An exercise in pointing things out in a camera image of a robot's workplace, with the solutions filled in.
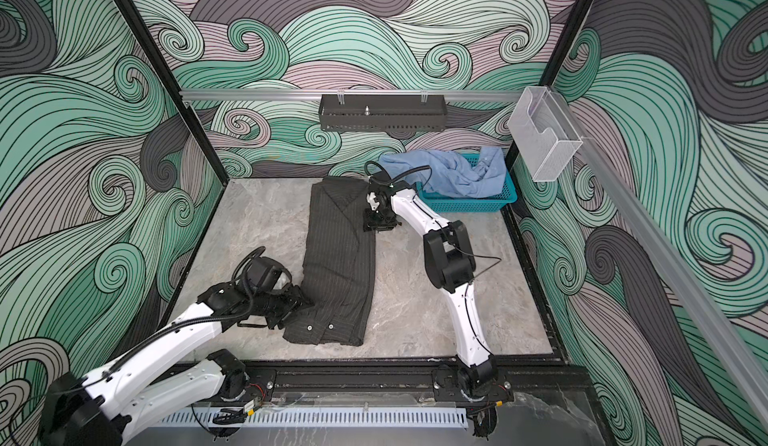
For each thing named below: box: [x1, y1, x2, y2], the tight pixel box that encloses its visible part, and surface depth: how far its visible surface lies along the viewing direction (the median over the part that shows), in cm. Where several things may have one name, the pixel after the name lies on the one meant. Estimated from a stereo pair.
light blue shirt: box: [378, 146, 507, 197], surface depth 114 cm
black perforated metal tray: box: [318, 94, 447, 133], surface depth 97 cm
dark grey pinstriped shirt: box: [283, 177, 376, 347], surface depth 95 cm
